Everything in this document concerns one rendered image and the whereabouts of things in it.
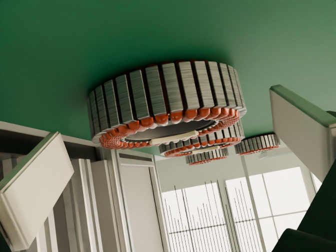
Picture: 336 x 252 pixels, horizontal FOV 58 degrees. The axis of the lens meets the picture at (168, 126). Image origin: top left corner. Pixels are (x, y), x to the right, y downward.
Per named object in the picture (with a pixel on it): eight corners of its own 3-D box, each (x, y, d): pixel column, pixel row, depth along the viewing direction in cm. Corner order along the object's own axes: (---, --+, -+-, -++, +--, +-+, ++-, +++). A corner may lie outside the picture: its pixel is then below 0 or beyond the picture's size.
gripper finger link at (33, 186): (29, 250, 13) (13, 253, 13) (75, 172, 20) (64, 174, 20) (2, 191, 12) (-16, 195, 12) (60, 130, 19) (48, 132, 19)
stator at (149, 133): (56, 79, 18) (64, 142, 17) (247, 37, 17) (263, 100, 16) (111, 117, 29) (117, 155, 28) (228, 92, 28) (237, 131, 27)
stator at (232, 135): (144, 126, 36) (150, 157, 35) (238, 104, 34) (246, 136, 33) (167, 136, 47) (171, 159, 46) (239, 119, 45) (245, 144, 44)
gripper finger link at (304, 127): (327, 126, 11) (348, 122, 11) (268, 86, 18) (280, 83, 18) (330, 194, 12) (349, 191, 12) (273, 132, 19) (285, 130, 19)
